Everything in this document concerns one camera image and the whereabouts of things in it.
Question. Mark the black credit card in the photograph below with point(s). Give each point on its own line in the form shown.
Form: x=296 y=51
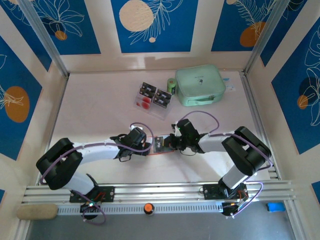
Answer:
x=148 y=87
x=161 y=102
x=165 y=93
x=146 y=93
x=158 y=145

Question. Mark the orange card holder wallet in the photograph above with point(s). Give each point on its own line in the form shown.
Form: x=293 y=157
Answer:
x=160 y=154

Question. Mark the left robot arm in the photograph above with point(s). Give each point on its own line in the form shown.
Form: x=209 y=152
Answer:
x=100 y=150

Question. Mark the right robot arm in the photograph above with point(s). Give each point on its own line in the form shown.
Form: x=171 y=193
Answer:
x=212 y=145

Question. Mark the clear acrylic card stand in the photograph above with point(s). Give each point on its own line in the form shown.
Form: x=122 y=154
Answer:
x=160 y=113

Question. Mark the red credit card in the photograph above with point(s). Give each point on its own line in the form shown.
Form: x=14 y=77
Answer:
x=144 y=105
x=146 y=100

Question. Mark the green cylinder can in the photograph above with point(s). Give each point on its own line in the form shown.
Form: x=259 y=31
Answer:
x=171 y=86

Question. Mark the orange round knob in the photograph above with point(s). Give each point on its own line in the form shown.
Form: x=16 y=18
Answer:
x=149 y=208

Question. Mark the mint green medicine bag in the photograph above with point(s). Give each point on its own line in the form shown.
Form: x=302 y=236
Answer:
x=200 y=85

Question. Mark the white surgical mask packet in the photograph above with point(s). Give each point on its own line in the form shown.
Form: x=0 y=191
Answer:
x=231 y=87

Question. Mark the black base controller box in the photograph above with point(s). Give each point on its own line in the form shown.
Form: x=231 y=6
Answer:
x=228 y=211
x=90 y=212

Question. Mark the small blue object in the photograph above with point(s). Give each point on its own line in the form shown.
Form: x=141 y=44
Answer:
x=275 y=207

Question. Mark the beige foam pad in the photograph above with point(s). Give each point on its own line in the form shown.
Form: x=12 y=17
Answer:
x=37 y=212

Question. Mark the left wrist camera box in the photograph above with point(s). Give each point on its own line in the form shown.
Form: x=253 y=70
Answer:
x=137 y=136

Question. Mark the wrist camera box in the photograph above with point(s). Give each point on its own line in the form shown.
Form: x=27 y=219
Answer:
x=187 y=130
x=137 y=136

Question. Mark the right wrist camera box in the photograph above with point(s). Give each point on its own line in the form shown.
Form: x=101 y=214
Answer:
x=187 y=130

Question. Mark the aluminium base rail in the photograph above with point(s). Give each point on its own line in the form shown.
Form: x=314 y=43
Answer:
x=160 y=192

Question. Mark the aluminium side rail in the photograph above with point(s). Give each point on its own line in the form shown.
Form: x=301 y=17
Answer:
x=257 y=120
x=59 y=105

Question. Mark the aluminium frame post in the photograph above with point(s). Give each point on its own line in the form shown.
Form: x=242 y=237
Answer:
x=266 y=35
x=43 y=35

